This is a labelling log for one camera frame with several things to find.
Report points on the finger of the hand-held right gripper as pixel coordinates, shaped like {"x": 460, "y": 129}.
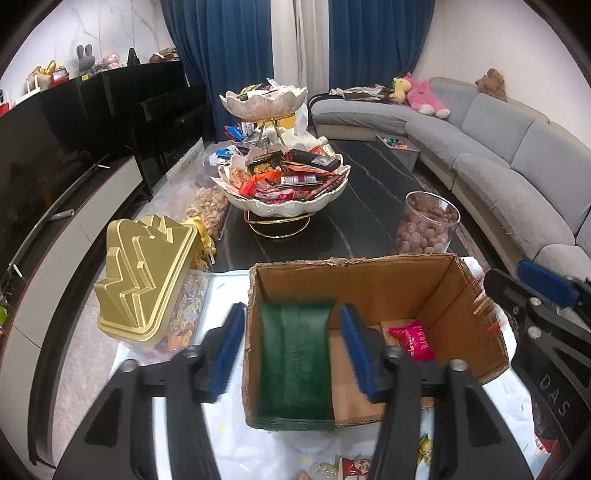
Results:
{"x": 545, "y": 281}
{"x": 505, "y": 288}

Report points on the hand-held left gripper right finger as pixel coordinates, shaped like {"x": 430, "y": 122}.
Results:
{"x": 358, "y": 350}

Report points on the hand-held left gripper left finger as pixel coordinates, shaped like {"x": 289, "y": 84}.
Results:
{"x": 226, "y": 350}

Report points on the pink snack packet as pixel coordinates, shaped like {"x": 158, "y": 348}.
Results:
{"x": 411, "y": 341}

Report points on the dark green snack packet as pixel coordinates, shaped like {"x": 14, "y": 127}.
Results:
{"x": 295, "y": 360}

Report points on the brown cardboard box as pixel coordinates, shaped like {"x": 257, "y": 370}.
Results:
{"x": 438, "y": 295}

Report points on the red white snack packet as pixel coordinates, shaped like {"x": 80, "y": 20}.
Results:
{"x": 352, "y": 467}

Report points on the pile of assorted wrapped snacks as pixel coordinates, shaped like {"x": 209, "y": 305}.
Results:
{"x": 286, "y": 177}
{"x": 263, "y": 91}

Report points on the clear jar of nuts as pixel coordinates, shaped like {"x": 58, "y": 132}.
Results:
{"x": 425, "y": 226}

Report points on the yellow toy figure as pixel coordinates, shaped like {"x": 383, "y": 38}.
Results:
{"x": 203, "y": 240}

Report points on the light blue patterned cloth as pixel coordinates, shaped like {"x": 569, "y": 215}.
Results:
{"x": 277, "y": 452}

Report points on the gold lid candy container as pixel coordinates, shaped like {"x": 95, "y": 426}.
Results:
{"x": 138, "y": 277}

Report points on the green yellow candy packet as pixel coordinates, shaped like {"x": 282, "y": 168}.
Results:
{"x": 425, "y": 450}

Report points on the grey sofa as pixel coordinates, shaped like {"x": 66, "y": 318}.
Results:
{"x": 508, "y": 152}

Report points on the clear bag of nuts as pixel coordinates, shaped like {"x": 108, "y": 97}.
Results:
{"x": 210, "y": 207}

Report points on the white two-tier snack stand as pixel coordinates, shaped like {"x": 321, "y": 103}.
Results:
{"x": 281, "y": 206}

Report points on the grey storage box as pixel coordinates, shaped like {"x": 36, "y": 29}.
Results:
{"x": 406, "y": 157}

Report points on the grey black television cabinet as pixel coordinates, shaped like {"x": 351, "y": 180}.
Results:
{"x": 69, "y": 258}

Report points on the brown plush bear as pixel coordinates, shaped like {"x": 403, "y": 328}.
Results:
{"x": 491, "y": 83}

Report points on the pink plush toy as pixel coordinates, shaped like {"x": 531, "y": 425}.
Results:
{"x": 425, "y": 99}

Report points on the bunch of colourful sachets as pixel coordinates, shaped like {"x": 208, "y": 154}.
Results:
{"x": 240, "y": 134}

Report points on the yellow plush toy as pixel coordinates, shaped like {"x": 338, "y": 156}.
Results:
{"x": 400, "y": 87}

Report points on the white yellow plastic bag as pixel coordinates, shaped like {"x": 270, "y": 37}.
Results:
{"x": 300, "y": 120}

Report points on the black piano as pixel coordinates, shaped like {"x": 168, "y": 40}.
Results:
{"x": 152, "y": 120}

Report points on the brown white cloth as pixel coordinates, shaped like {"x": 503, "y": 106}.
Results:
{"x": 360, "y": 92}

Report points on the blue curtain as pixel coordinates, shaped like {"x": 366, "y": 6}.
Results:
{"x": 221, "y": 55}
{"x": 378, "y": 41}

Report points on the black metronome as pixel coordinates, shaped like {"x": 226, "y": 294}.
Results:
{"x": 134, "y": 57}

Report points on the pink doll plush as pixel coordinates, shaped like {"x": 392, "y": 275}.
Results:
{"x": 112, "y": 60}

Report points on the white sheer curtain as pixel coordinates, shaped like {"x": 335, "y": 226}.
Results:
{"x": 300, "y": 41}

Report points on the grey rabbit plush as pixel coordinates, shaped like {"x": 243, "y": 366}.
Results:
{"x": 84, "y": 62}

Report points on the gold foil balloon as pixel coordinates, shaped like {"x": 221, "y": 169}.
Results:
{"x": 56, "y": 69}

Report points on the beige handbag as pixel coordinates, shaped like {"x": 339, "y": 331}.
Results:
{"x": 38, "y": 78}

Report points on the white red toy figure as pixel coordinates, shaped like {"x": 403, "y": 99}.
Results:
{"x": 3, "y": 104}

